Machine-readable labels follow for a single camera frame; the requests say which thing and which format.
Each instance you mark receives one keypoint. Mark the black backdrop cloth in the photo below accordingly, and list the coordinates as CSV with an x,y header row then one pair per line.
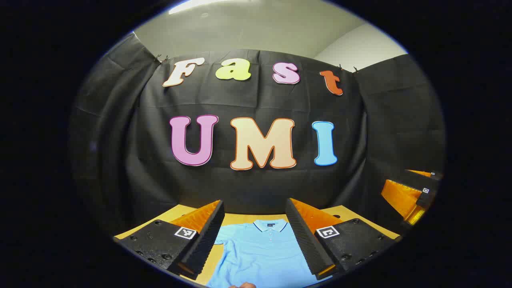
x,y
256,104

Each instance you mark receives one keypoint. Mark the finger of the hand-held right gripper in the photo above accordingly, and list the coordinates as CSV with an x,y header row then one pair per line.
x,y
402,198
424,176

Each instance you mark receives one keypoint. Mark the light blue polo T-shirt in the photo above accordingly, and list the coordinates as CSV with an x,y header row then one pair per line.
x,y
260,256

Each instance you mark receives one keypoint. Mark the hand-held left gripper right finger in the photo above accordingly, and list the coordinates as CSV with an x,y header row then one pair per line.
x,y
306,240

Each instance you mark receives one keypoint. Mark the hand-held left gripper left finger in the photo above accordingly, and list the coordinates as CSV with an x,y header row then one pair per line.
x,y
206,240

